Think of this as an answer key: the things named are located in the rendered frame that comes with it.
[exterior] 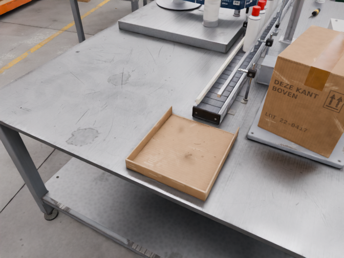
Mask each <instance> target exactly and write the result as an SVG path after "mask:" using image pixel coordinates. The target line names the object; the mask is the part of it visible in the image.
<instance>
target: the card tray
mask: <svg viewBox="0 0 344 258"><path fill-rule="evenodd" d="M239 128H240V127H238V129H237V131H236V133H235V134H233V133H230V132H227V131H224V130H221V129H219V128H216V127H213V126H210V125H206V124H203V123H200V122H197V121H194V120H191V119H188V118H185V117H182V116H179V115H176V114H173V113H172V105H171V106H170V108H169V109H168V110H167V111H166V112H165V113H164V115H163V116H162V117H161V118H160V119H159V120H158V121H157V123H156V124H155V125H154V126H153V127H152V128H151V130H150V131H149V132H148V133H147V134H146V135H145V136H144V138H143V139H142V140H141V141H140V142H139V143H138V145H137V146H136V147H135V148H134V149H133V150H132V152H131V153H130V154H129V155H128V156H127V157H126V159H125V163H126V168H128V169H131V170H133V171H135V172H137V173H140V174H142V175H144V176H147V177H149V178H151V179H154V180H156V181H158V182H161V183H163V184H165V185H167V186H170V187H172V188H174V189H177V190H179V191H181V192H184V193H186V194H188V195H190V196H193V197H195V198H197V199H200V200H202V201H205V200H206V198H207V196H208V194H209V192H210V190H211V188H212V186H213V184H214V182H215V180H216V178H217V176H218V174H219V172H220V170H221V168H222V166H223V164H224V162H225V160H226V158H227V156H228V154H229V152H230V150H231V148H232V146H233V144H234V142H235V140H236V138H237V136H238V132H239Z"/></svg>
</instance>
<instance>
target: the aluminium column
mask: <svg viewBox="0 0 344 258"><path fill-rule="evenodd" d="M304 2H305V0H295V1H294V5H293V8H292V12H291V15H290V18H289V22H288V25H287V29H286V33H285V36H284V39H283V41H288V42H292V40H293V36H294V33H295V30H296V27H297V24H298V20H299V17H300V14H301V11H302V8H303V5H304Z"/></svg>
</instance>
